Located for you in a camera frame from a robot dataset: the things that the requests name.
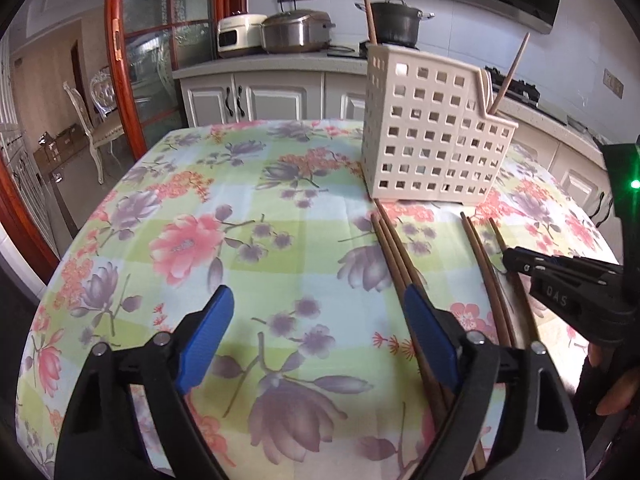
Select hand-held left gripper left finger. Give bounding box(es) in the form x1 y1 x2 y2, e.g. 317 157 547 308
54 284 236 480

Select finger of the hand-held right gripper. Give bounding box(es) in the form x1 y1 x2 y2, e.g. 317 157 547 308
502 246 626 282

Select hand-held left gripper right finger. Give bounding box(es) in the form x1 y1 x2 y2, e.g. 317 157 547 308
402 285 587 480

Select cream perforated plastic utensil basket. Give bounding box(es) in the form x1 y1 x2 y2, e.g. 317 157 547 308
361 42 517 206

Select person's right hand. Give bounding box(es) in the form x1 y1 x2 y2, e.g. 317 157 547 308
572 342 640 418

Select floral tablecloth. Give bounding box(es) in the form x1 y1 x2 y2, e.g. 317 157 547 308
15 120 626 480

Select black glass gas hob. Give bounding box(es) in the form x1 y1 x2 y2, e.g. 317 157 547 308
327 42 568 126

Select black gas burner grate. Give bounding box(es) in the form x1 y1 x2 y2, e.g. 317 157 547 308
482 66 542 103

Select white dining chair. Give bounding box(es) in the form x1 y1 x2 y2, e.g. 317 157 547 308
63 81 126 186
90 67 133 116

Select cardboard box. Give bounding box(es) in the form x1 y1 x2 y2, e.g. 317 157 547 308
32 127 91 161

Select white base cabinets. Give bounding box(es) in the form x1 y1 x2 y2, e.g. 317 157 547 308
177 67 616 226

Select grey stock pot with lid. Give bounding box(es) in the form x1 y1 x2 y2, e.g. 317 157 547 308
356 0 435 47

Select glass sliding door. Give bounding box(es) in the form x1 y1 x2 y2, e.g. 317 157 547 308
103 0 251 161

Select white countertop cooker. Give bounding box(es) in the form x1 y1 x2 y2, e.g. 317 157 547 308
216 12 268 58

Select silver rice cooker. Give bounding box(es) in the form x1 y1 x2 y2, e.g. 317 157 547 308
261 8 336 54

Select small grey wall socket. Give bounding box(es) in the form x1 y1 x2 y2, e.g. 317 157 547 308
603 68 625 99

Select red wooden door frame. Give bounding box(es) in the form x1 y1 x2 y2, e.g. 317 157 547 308
0 150 61 271

